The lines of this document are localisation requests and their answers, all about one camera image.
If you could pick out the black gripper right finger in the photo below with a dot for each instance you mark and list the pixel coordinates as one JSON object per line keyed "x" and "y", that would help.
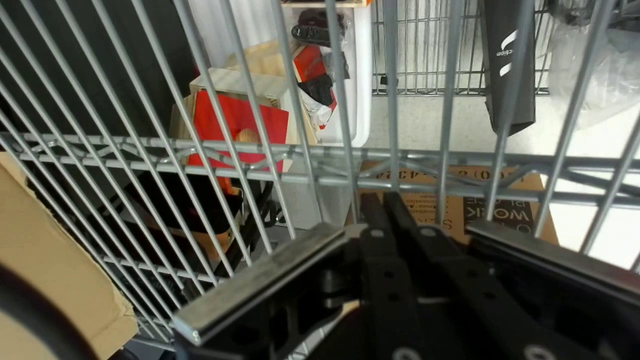
{"x": 566, "y": 265}

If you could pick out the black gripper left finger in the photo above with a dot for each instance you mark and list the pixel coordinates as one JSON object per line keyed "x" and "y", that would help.
{"x": 208, "y": 314}

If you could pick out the red and white package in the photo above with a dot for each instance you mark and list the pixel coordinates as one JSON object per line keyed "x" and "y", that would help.
{"x": 277, "y": 108}

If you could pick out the brown cardboard box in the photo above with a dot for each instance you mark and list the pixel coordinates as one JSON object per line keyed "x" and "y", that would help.
{"x": 45, "y": 254}

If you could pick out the black flat object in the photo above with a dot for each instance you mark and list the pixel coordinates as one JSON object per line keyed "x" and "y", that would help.
{"x": 499, "y": 37}

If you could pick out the grey wire shelf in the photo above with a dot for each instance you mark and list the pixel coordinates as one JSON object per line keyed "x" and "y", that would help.
{"x": 91, "y": 90}

